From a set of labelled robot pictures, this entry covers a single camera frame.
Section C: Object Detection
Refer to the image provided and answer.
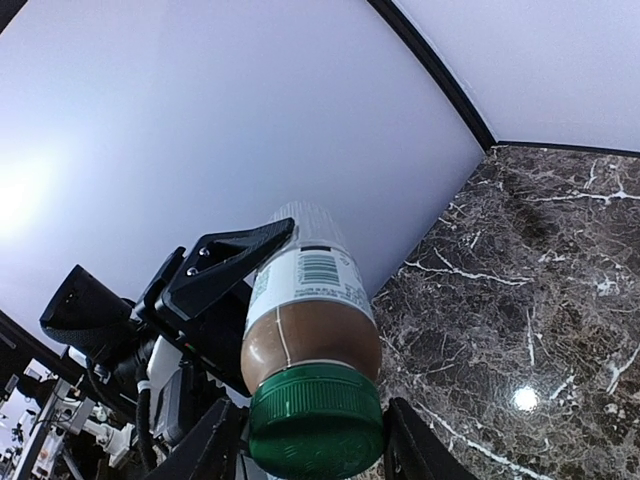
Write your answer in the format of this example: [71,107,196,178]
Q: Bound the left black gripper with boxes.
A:
[135,217,295,395]

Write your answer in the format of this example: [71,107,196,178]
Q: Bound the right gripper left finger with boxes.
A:
[144,397,247,480]

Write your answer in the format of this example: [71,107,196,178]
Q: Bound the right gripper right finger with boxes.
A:
[383,397,477,480]

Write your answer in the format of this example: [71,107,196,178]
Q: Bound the green bottle cap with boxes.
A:
[248,363,385,479]

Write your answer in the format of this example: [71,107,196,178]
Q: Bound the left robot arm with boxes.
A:
[1,218,294,479]

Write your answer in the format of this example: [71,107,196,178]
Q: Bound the right black frame post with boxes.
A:
[367,0,498,151]

